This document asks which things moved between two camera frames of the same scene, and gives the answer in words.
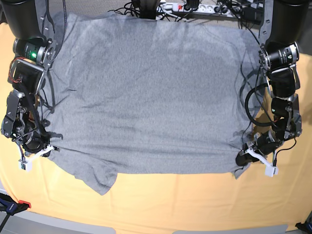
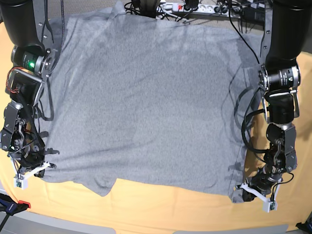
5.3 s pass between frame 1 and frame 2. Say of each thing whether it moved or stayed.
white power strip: stayed
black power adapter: stayed
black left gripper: moved
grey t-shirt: moved
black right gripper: moved
